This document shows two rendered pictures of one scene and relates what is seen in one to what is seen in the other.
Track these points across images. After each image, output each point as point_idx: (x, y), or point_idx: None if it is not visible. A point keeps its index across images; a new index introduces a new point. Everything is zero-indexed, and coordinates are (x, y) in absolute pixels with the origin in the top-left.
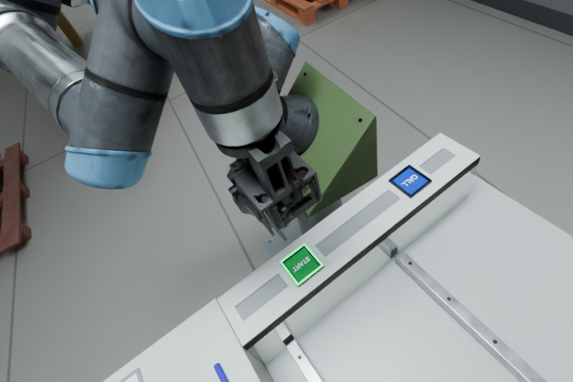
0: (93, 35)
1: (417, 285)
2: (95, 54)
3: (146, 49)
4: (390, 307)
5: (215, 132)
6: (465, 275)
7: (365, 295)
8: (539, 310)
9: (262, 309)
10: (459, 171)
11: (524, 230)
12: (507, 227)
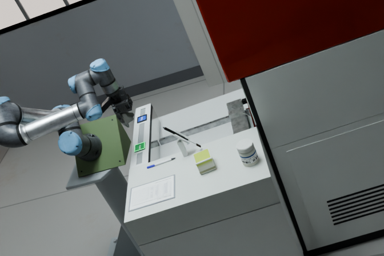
0: (81, 88)
1: (171, 142)
2: (84, 90)
3: (91, 84)
4: (171, 150)
5: (112, 88)
6: (179, 130)
7: (163, 155)
8: (198, 120)
9: (143, 158)
10: (150, 108)
11: (179, 114)
12: (176, 117)
